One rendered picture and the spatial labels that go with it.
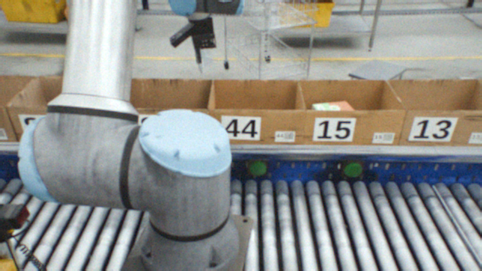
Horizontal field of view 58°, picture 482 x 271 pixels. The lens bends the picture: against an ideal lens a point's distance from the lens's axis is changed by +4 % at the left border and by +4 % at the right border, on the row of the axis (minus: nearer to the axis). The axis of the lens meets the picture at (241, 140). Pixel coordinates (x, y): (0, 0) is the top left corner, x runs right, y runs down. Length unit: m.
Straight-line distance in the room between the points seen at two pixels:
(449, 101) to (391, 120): 0.46
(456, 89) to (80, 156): 1.76
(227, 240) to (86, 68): 0.39
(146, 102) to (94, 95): 1.30
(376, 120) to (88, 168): 1.28
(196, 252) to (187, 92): 1.30
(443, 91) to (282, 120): 0.79
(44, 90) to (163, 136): 1.52
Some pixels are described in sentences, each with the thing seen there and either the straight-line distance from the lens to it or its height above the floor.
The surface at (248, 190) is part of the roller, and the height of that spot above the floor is 0.75.
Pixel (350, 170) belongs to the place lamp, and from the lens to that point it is 1.79.
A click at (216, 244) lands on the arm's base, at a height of 1.29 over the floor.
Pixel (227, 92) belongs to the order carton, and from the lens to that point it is 1.96.
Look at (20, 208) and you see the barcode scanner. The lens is 1.29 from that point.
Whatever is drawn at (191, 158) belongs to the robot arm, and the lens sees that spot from 0.65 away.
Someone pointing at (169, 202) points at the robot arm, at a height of 1.40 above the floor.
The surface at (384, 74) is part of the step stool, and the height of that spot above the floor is 0.44.
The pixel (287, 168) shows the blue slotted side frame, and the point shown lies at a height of 0.78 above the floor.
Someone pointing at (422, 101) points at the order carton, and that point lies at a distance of 2.14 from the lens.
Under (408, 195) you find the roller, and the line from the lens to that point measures 1.85.
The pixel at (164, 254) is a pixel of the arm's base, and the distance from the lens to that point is 0.78.
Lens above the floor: 1.85
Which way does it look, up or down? 33 degrees down
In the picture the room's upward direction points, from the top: straight up
